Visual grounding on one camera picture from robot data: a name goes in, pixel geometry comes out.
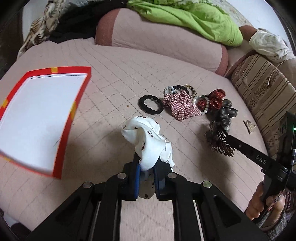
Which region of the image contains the white pearl bracelet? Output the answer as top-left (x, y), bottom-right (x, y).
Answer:
top-left (193, 94), bottom-right (210, 115)

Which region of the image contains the black butterfly hair claw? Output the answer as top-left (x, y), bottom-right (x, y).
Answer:
top-left (204, 120), bottom-right (234, 157)

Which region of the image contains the brown leaf patterned cloth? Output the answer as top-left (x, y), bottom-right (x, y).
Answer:
top-left (17, 1), bottom-right (69, 58)

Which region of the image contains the red bordered white tray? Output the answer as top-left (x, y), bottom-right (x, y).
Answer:
top-left (1, 66), bottom-right (91, 179)

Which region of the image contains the beige striped cushion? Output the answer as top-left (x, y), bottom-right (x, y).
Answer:
top-left (231, 55), bottom-right (295, 159)

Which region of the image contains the grey black organza scrunchie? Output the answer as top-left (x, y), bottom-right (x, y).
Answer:
top-left (215, 99), bottom-right (238, 132)

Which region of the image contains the black wavy hair tie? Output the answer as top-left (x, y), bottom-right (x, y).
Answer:
top-left (138, 94), bottom-right (165, 115)

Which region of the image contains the red plaid scrunchie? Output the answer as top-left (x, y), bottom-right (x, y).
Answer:
top-left (163, 90), bottom-right (201, 121)

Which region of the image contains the white crumpled cloth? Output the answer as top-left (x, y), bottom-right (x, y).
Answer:
top-left (249, 29), bottom-right (295, 63)

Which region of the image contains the leopard print hair tie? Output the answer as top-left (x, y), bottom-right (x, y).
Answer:
top-left (181, 84), bottom-right (198, 98)

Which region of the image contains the lime green blanket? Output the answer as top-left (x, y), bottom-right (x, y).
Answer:
top-left (127, 1), bottom-right (243, 47)

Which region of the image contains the red sequin scrunchie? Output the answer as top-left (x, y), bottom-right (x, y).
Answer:
top-left (197, 89), bottom-right (226, 111)

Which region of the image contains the white patterned scrunchie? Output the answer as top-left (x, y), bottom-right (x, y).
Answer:
top-left (121, 116), bottom-right (175, 172)

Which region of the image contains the black beaded hair tie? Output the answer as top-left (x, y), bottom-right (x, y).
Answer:
top-left (164, 85), bottom-right (186, 95)

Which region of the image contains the right hand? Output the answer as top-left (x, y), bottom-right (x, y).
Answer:
top-left (245, 180), bottom-right (287, 229)

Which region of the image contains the small gold hair clip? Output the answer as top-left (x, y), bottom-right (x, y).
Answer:
top-left (243, 120), bottom-right (256, 134)

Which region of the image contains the pink quilted bolster pillow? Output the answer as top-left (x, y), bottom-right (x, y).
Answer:
top-left (95, 8), bottom-right (229, 76)

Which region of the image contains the pink quilted bedspread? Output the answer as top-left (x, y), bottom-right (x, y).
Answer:
top-left (1, 39), bottom-right (266, 230)

